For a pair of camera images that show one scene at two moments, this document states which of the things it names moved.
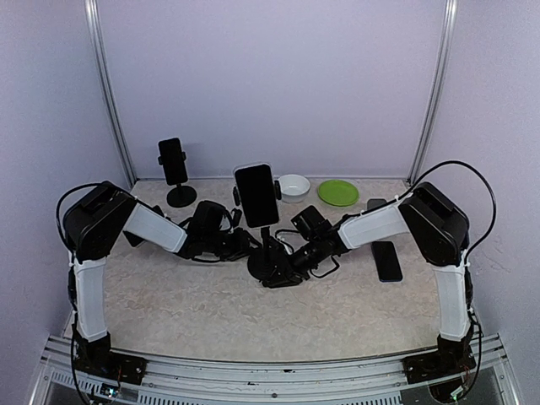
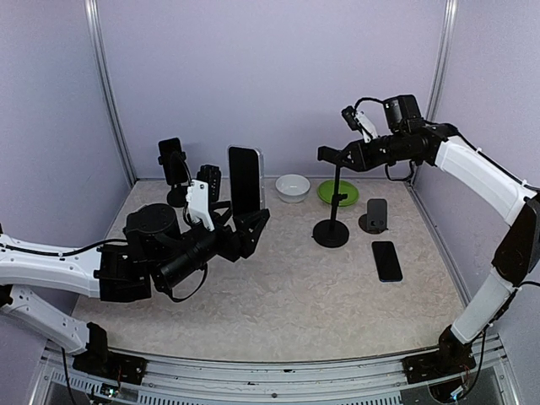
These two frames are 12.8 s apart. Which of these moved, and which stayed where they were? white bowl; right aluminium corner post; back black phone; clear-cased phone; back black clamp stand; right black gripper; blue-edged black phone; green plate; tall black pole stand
Moved: tall black pole stand; right black gripper; clear-cased phone
Stayed: back black clamp stand; right aluminium corner post; blue-edged black phone; back black phone; white bowl; green plate
